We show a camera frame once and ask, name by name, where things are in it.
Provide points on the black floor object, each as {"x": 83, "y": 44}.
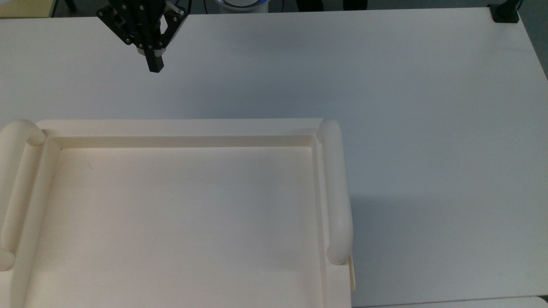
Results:
{"x": 310, "y": 4}

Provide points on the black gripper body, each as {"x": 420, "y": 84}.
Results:
{"x": 141, "y": 19}

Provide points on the thin black leg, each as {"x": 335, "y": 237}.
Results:
{"x": 70, "y": 4}

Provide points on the black table clamp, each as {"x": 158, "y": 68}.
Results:
{"x": 505, "y": 13}

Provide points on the yellow wooden board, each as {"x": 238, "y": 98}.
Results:
{"x": 23, "y": 6}

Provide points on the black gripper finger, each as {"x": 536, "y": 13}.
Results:
{"x": 122, "y": 30}
{"x": 156, "y": 62}

